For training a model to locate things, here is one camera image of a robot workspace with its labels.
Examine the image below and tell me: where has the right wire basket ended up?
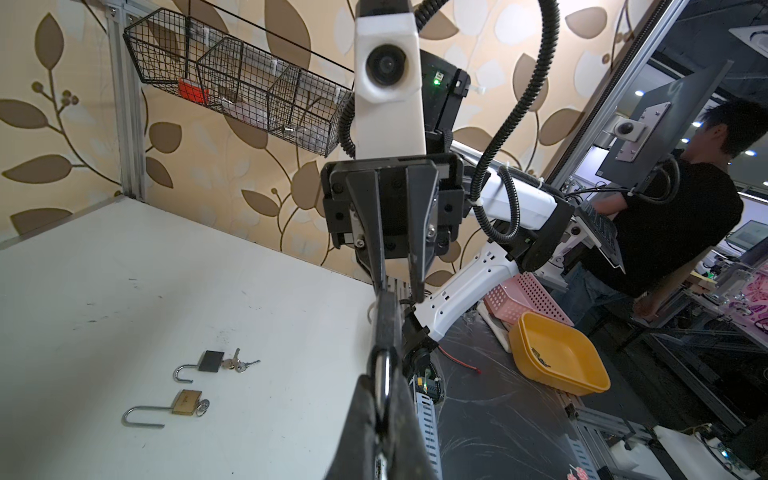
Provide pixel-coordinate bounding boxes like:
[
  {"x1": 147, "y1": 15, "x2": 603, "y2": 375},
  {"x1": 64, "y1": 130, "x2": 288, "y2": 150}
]
[{"x1": 123, "y1": 1, "x2": 353, "y2": 156}]

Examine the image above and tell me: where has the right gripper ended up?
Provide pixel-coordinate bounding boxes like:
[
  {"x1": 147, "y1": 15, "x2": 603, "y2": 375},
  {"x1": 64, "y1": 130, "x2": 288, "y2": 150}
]
[{"x1": 321, "y1": 153, "x2": 465, "y2": 303}]

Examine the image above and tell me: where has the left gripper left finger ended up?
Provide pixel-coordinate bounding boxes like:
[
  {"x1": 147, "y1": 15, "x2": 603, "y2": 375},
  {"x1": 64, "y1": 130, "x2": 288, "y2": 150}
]
[{"x1": 325, "y1": 375, "x2": 378, "y2": 480}]

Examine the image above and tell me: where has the brass padlock open shackle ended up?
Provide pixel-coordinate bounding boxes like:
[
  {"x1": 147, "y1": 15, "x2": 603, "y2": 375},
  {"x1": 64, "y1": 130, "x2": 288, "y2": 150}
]
[{"x1": 121, "y1": 389, "x2": 211, "y2": 430}]

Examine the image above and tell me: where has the yellow plastic tub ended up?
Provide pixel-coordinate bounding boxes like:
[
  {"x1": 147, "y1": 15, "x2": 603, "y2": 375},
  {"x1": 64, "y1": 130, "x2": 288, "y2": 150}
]
[{"x1": 508, "y1": 312, "x2": 611, "y2": 396}]

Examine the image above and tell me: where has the black padlock right with keys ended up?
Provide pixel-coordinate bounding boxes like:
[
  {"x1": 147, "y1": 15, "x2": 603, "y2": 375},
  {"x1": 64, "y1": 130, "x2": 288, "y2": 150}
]
[{"x1": 172, "y1": 348, "x2": 260, "y2": 384}]

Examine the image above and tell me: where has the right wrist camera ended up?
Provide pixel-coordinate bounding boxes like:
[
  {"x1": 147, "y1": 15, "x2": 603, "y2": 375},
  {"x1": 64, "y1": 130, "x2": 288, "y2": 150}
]
[{"x1": 354, "y1": 1, "x2": 426, "y2": 160}]

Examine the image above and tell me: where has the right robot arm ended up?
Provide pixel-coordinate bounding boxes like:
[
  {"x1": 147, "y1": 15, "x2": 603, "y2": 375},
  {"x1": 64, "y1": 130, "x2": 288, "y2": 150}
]
[{"x1": 321, "y1": 1, "x2": 572, "y2": 372}]

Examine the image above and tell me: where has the person in black shirt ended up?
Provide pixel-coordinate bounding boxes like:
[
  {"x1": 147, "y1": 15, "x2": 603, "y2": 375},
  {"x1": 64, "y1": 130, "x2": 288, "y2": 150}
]
[{"x1": 553, "y1": 99, "x2": 767, "y2": 324}]

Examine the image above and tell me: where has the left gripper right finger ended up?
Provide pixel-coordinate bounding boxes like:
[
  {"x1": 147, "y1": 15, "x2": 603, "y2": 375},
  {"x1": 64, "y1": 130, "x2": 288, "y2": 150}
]
[{"x1": 386, "y1": 374, "x2": 436, "y2": 480}]

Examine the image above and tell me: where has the red cap item in basket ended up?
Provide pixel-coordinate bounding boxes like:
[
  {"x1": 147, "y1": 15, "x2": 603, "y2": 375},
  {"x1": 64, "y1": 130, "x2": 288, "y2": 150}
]
[{"x1": 178, "y1": 79, "x2": 209, "y2": 106}]

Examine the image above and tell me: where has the pink plastic basket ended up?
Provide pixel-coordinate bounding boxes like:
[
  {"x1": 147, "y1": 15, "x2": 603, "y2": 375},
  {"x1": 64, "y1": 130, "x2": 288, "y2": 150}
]
[{"x1": 483, "y1": 273, "x2": 573, "y2": 326}]

